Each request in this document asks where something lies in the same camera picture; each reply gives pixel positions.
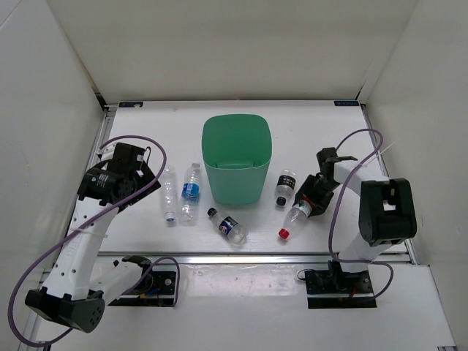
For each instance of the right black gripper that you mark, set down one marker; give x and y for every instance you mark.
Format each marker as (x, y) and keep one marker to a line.
(306, 189)

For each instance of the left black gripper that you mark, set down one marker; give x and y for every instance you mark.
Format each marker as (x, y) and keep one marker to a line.
(147, 178)

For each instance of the red label red cap bottle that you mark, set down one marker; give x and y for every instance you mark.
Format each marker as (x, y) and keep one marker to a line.
(296, 219)

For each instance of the black label small bottle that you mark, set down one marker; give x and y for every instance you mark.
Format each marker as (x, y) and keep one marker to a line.
(285, 187)

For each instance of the clear unlabelled plastic bottle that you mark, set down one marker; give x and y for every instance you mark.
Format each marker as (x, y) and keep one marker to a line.
(168, 194)

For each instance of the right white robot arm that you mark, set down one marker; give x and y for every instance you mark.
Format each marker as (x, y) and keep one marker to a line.
(386, 214)

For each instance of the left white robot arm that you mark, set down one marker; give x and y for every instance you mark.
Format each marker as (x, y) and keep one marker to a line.
(69, 296)

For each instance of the green plastic bin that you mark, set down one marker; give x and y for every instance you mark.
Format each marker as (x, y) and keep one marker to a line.
(237, 150)

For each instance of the left blue corner label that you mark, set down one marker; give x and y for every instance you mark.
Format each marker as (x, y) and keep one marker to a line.
(134, 104)

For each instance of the blue corner label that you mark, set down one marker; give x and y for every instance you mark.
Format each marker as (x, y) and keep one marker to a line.
(346, 103)
(134, 104)

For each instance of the blue label water bottle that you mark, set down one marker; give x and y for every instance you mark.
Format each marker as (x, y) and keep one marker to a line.
(188, 203)

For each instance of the small Pepsi bottle black cap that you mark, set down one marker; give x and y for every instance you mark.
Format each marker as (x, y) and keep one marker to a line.
(224, 224)

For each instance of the right blue corner label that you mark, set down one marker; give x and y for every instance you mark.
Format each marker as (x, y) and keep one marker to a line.
(346, 103)

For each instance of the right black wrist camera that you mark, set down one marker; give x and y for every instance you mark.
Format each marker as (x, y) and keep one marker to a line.
(329, 155)

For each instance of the left aluminium rail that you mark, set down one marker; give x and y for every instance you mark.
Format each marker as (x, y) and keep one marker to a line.
(103, 133)

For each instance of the aluminium rail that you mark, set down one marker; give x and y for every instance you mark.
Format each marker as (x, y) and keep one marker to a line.
(101, 264)
(103, 133)
(381, 161)

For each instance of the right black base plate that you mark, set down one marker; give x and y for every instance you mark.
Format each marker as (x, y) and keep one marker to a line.
(328, 290)

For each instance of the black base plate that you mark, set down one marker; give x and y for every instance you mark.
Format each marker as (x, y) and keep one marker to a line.
(158, 289)
(328, 290)

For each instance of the right aluminium rail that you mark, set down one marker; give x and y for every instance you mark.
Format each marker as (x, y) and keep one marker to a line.
(381, 161)

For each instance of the front aluminium rail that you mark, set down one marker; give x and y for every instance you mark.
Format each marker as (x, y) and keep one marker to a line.
(101, 264)

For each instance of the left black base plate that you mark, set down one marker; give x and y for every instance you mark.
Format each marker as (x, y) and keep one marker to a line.
(158, 289)

